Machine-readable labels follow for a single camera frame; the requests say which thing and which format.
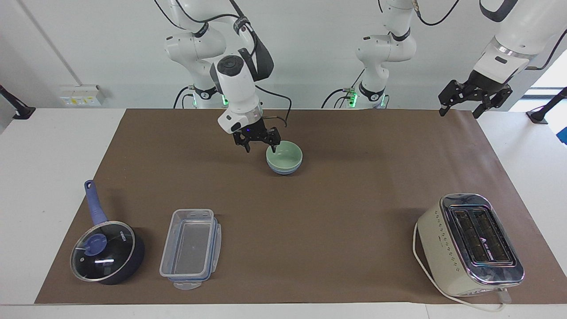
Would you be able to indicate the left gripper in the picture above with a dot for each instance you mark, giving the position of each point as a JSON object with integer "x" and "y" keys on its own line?
{"x": 486, "y": 85}

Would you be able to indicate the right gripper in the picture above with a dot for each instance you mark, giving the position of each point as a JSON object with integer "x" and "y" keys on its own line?
{"x": 252, "y": 130}

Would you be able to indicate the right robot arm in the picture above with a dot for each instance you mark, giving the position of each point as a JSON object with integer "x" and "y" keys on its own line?
{"x": 201, "y": 44}

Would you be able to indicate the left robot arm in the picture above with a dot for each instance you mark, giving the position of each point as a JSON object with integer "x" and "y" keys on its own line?
{"x": 385, "y": 51}

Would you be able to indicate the green bowl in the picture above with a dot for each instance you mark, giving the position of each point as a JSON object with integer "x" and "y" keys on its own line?
{"x": 288, "y": 156}

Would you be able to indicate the blue bowl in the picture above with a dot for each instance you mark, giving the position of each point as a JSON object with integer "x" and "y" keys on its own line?
{"x": 284, "y": 172}

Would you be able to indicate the black stand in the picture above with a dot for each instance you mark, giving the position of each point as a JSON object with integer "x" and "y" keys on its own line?
{"x": 15, "y": 106}
{"x": 547, "y": 108}

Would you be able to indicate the blue object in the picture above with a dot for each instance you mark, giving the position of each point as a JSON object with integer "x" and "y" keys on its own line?
{"x": 563, "y": 136}

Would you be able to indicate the clear plastic food container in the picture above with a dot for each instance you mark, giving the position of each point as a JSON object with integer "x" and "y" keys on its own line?
{"x": 190, "y": 246}

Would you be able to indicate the cream and chrome toaster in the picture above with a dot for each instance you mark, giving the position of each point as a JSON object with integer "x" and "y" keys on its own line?
{"x": 452, "y": 252}

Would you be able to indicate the blue saucepan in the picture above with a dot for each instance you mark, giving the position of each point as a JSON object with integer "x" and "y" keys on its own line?
{"x": 133, "y": 261}

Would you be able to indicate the glass lid with blue knob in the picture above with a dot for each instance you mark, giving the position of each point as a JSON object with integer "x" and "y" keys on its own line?
{"x": 102, "y": 250}

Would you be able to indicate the white wall socket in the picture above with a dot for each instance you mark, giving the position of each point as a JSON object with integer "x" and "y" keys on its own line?
{"x": 79, "y": 95}

